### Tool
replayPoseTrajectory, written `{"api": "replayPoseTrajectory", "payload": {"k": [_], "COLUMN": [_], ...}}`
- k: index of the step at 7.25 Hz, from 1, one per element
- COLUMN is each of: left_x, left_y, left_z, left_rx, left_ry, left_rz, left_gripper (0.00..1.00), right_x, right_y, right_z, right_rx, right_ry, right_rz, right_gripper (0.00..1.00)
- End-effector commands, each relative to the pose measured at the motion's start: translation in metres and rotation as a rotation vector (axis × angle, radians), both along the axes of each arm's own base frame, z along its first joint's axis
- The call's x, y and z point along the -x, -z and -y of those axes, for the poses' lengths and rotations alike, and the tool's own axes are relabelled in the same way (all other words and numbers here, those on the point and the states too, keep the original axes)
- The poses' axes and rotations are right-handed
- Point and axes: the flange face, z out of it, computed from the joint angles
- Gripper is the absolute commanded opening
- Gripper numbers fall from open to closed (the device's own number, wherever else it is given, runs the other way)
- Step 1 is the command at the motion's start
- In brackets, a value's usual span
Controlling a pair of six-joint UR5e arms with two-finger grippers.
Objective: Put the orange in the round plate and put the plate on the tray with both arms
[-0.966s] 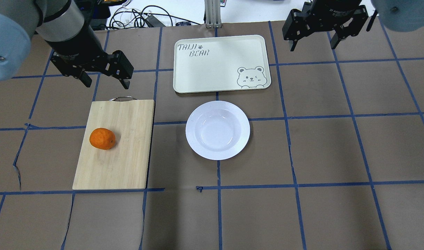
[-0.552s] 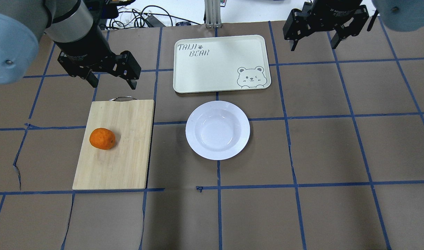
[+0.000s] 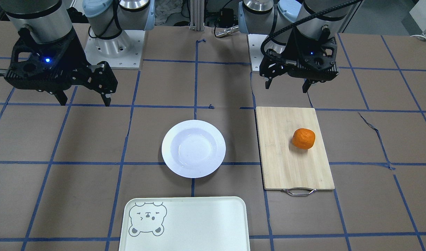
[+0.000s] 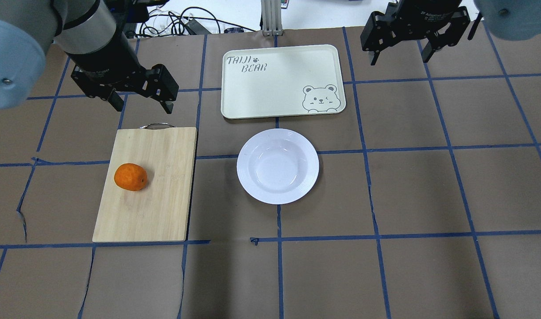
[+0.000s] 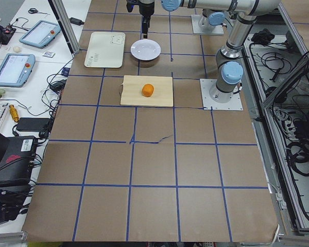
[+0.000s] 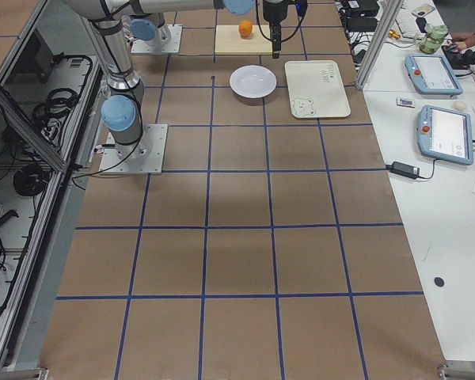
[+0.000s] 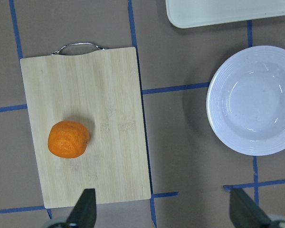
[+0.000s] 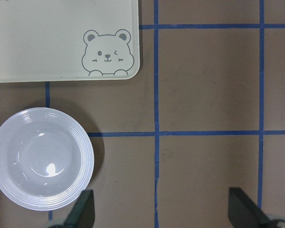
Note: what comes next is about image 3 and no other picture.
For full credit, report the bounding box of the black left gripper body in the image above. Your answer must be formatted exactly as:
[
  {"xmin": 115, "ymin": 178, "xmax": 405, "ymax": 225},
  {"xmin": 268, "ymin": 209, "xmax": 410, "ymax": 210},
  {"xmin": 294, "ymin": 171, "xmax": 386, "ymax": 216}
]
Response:
[{"xmin": 260, "ymin": 27, "xmax": 340, "ymax": 81}]

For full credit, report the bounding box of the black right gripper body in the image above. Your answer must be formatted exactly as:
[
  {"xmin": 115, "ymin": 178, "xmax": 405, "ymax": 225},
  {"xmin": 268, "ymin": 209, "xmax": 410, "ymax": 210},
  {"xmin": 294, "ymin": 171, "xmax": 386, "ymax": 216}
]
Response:
[{"xmin": 4, "ymin": 27, "xmax": 118, "ymax": 95}]

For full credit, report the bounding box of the orange fruit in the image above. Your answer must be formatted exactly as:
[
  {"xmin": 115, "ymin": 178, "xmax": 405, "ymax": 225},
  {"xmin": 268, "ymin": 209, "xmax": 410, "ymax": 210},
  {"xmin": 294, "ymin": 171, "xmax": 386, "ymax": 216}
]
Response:
[{"xmin": 291, "ymin": 128, "xmax": 315, "ymax": 150}]

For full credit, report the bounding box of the white round plate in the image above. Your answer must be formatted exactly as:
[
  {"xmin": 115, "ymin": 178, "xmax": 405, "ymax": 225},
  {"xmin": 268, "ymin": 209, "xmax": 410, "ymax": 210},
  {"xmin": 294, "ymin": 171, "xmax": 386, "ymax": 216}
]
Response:
[{"xmin": 161, "ymin": 120, "xmax": 226, "ymax": 178}]

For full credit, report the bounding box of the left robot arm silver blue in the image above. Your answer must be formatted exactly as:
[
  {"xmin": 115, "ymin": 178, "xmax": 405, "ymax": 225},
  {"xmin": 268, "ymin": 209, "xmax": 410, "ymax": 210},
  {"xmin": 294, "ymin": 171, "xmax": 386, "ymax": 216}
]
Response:
[{"xmin": 238, "ymin": 0, "xmax": 358, "ymax": 93}]

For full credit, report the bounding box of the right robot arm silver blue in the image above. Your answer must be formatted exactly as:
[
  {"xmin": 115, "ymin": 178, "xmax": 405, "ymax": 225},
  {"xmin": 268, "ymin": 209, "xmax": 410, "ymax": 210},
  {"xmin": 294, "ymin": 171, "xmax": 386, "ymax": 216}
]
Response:
[{"xmin": 0, "ymin": 0, "xmax": 155, "ymax": 107}]

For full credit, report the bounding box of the cream bear tray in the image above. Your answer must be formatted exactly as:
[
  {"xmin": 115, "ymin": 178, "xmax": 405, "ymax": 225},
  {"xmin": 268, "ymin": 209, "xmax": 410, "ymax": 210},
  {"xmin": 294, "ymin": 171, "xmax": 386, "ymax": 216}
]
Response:
[{"xmin": 119, "ymin": 196, "xmax": 251, "ymax": 251}]

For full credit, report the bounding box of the bamboo cutting board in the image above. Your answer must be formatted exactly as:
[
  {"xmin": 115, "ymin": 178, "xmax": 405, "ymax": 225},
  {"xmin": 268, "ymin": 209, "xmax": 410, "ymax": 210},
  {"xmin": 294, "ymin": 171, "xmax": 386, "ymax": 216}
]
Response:
[{"xmin": 256, "ymin": 106, "xmax": 335, "ymax": 196}]

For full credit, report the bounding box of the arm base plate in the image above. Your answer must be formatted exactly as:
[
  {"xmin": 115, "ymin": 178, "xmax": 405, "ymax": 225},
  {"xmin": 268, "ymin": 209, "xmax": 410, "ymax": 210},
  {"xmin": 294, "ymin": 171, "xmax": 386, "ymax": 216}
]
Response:
[
  {"xmin": 248, "ymin": 34, "xmax": 286, "ymax": 73},
  {"xmin": 84, "ymin": 30, "xmax": 146, "ymax": 70}
]

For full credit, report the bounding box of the aluminium frame post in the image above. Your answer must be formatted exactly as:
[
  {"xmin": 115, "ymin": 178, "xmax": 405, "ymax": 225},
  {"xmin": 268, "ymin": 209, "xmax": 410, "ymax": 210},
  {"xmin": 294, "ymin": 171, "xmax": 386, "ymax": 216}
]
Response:
[{"xmin": 188, "ymin": 0, "xmax": 205, "ymax": 33}]

